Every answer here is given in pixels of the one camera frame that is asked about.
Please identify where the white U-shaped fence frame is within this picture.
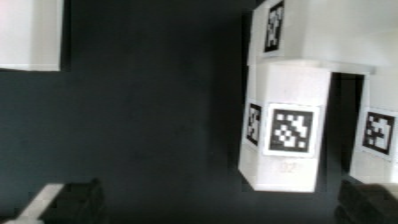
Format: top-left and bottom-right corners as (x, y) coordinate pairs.
(0, 0), (65, 71)

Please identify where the white chair leg block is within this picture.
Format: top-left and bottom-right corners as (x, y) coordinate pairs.
(351, 107), (398, 184)

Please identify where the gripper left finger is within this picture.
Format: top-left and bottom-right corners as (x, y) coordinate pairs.
(11, 179), (109, 224)

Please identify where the small white chair part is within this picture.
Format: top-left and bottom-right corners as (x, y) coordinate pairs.
(239, 60), (331, 193)

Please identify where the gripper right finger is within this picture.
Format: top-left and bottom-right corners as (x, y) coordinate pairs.
(335, 181), (398, 224)

